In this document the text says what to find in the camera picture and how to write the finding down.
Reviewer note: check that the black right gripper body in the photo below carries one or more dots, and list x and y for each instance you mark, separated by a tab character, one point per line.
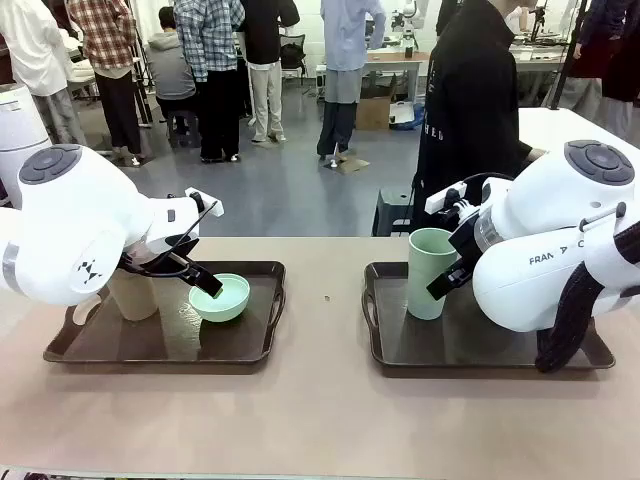
467	242

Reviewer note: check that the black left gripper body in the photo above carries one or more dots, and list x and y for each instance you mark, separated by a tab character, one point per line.
160	252

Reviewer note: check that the tall sage green cup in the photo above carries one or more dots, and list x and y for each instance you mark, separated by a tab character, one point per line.
422	280

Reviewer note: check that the mint green bowl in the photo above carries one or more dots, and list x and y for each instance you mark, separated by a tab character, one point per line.
220	310

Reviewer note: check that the tall tan cup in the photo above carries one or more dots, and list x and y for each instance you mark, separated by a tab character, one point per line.
132	300

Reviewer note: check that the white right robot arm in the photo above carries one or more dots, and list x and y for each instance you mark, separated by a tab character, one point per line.
550	210

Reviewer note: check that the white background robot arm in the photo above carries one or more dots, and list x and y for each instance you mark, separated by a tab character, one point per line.
411	10

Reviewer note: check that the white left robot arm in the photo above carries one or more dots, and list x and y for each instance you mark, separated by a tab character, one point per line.
75	210

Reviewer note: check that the dark brown serving tray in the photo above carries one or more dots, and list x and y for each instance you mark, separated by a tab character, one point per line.
125	345
440	345

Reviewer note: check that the dark plastic stool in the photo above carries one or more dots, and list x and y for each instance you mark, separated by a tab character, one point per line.
390	210

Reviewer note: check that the small black stool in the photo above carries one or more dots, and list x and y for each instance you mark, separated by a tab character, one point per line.
182	127

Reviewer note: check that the flat cardboard sheet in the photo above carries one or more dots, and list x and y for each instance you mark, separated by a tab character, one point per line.
354	165

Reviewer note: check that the white blue plastic bag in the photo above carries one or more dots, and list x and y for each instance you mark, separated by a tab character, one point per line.
407	115

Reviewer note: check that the person in black shirt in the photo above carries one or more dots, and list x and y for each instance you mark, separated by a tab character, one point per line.
470	100

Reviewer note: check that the white side table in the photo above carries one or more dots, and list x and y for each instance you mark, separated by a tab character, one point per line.
560	130

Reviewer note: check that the cardboard box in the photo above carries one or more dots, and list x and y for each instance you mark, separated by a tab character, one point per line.
372	115

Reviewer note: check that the seated person grey hoodie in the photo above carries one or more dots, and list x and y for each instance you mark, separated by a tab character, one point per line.
170	65

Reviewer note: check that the grey background table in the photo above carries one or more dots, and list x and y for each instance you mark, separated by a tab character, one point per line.
395	56

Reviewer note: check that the background metal workbench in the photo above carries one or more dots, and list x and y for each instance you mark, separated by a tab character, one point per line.
540	50

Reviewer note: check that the black slanted pole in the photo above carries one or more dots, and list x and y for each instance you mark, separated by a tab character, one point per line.
567	60

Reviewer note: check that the person in blue plaid shirt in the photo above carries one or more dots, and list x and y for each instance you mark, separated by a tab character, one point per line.
210	40

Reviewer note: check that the person in red plaid shirt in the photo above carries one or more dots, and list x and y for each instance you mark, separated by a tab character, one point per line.
105	35

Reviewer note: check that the person black coat beige trousers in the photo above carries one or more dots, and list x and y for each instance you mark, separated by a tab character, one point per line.
622	65

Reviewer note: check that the black office chair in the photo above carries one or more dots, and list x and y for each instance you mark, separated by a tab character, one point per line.
292	55

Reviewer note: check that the person in white shirt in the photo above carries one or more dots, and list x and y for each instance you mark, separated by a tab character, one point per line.
30	50

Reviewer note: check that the person in light blue shirt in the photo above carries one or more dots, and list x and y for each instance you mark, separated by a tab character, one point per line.
345	35

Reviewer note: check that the person black top cream trousers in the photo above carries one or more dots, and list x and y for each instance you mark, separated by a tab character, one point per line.
265	30

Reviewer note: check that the person navy top grey trousers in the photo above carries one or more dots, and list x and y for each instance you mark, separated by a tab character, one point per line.
590	25

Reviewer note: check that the right wrist camera unit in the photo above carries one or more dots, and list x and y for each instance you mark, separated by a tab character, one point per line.
445	197

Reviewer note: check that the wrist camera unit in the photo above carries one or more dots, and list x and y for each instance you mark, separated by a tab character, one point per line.
445	197
212	209

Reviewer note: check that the left wrist camera unit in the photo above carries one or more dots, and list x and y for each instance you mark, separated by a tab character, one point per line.
212	209

